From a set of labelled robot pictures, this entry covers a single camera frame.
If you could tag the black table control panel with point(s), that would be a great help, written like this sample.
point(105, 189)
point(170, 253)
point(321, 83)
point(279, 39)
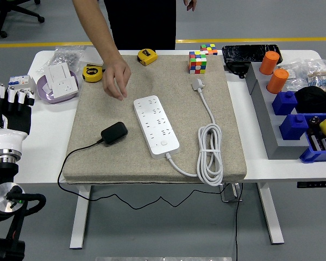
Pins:
point(316, 184)

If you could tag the grey stepped block holder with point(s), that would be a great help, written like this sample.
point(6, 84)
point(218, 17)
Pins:
point(271, 130)

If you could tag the purple bowl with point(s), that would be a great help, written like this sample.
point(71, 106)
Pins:
point(43, 93)

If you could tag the blue block with knob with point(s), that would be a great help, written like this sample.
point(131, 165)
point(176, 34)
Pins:
point(284, 103)
point(294, 127)

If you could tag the clear bag of resistors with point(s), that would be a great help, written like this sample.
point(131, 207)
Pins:
point(320, 76)

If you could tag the white wall socket plate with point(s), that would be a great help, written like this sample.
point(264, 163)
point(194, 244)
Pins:
point(66, 88)

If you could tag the orange cylinder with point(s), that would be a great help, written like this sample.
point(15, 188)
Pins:
point(277, 81)
point(269, 63)

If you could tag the white table leg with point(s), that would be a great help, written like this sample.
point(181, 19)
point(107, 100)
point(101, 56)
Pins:
point(80, 217)
point(271, 217)

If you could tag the metal bracket under table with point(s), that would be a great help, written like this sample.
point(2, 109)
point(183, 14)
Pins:
point(229, 193)

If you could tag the brown round part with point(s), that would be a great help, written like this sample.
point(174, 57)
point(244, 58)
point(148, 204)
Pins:
point(314, 121)

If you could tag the blue plastic bin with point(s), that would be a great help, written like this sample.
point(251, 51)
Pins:
point(315, 156)

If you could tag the white power strip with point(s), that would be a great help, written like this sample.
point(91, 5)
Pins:
point(157, 127)

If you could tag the large colourful puzzle cube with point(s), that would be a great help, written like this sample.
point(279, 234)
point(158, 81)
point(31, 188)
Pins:
point(197, 62)

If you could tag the clear bag of screws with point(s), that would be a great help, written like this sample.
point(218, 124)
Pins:
point(65, 55)

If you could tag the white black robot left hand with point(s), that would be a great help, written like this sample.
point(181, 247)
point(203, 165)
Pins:
point(16, 119)

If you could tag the black cracked flat tray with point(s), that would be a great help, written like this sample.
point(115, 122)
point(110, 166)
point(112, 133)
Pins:
point(247, 53)

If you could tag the black cloth bundle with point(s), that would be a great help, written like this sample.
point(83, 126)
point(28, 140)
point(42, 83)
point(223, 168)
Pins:
point(316, 100)

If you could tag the person's right hand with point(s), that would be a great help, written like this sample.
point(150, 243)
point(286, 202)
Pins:
point(116, 76)

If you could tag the person's right forearm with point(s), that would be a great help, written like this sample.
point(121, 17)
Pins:
point(97, 30)

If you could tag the person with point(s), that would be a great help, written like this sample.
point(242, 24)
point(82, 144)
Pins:
point(144, 21)

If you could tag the clear bag of small parts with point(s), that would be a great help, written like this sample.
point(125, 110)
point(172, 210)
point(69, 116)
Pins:
point(296, 72)

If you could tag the white circuit breaker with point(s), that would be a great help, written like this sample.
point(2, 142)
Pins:
point(19, 80)

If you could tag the small colourful puzzle cube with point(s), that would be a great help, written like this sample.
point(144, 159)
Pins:
point(208, 49)

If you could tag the white blank switch plate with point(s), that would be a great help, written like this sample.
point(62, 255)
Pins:
point(58, 71)

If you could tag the grey-brown fabric mat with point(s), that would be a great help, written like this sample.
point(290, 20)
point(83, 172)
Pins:
point(193, 117)

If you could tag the dark batteries in bin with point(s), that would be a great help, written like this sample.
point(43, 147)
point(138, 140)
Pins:
point(322, 142)

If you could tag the black plug adapter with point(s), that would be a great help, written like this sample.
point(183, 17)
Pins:
point(114, 133)

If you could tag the round yellow tape measure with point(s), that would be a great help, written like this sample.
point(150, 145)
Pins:
point(92, 74)

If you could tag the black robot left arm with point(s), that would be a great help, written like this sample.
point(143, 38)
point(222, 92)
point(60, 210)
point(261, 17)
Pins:
point(2, 195)

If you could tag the person's left hand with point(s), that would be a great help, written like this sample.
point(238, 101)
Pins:
point(190, 4)

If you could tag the black office chair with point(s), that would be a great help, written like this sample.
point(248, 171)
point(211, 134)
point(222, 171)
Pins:
point(11, 11)

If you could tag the square yellow tape measure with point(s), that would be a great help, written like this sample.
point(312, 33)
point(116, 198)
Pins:
point(147, 57)

